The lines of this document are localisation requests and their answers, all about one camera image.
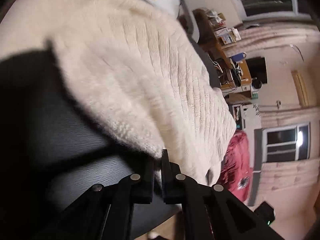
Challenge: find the wall air conditioner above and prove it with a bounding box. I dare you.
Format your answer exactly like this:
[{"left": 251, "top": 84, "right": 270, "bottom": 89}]
[{"left": 291, "top": 70, "right": 310, "bottom": 107}]

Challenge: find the beige curtain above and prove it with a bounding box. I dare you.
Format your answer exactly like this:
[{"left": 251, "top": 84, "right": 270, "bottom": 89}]
[
  {"left": 259, "top": 107, "right": 319, "bottom": 193},
  {"left": 222, "top": 22, "right": 319, "bottom": 57}
]

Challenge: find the blue water jug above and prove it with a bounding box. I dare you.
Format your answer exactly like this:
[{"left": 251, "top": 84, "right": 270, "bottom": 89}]
[{"left": 231, "top": 52, "right": 247, "bottom": 62}]

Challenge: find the window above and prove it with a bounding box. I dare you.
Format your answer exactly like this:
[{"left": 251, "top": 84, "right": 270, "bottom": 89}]
[
  {"left": 255, "top": 123, "right": 311, "bottom": 164},
  {"left": 233, "top": 0, "right": 311, "bottom": 21}
]

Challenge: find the right side window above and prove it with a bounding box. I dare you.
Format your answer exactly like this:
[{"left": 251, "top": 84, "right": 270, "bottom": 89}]
[{"left": 255, "top": 123, "right": 311, "bottom": 164}]

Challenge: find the wooden desk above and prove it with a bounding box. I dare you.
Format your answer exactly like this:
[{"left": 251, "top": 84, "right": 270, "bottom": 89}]
[{"left": 193, "top": 9, "right": 252, "bottom": 101}]

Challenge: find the beige middle curtain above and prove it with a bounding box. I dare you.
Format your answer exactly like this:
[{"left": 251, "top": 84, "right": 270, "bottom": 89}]
[{"left": 222, "top": 22, "right": 319, "bottom": 57}]

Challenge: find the beige right curtain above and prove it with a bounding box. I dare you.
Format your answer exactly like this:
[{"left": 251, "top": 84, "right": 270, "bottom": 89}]
[{"left": 259, "top": 107, "right": 319, "bottom": 193}]

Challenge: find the cream knit sweater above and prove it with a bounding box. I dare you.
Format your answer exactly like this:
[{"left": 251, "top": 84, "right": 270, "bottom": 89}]
[{"left": 1, "top": 0, "right": 235, "bottom": 186}]

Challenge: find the black monitor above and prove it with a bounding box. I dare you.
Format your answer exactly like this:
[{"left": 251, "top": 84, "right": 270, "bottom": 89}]
[{"left": 246, "top": 57, "right": 267, "bottom": 84}]

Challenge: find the back window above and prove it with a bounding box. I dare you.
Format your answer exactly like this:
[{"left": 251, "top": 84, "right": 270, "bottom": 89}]
[{"left": 233, "top": 0, "right": 311, "bottom": 21}]

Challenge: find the low grey tv cabinet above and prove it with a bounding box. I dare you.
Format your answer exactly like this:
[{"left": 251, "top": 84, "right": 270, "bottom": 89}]
[{"left": 231, "top": 103, "right": 261, "bottom": 131}]

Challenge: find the pink red blanket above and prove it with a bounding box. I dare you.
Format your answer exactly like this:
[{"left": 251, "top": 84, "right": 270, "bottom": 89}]
[{"left": 217, "top": 130, "right": 252, "bottom": 202}]

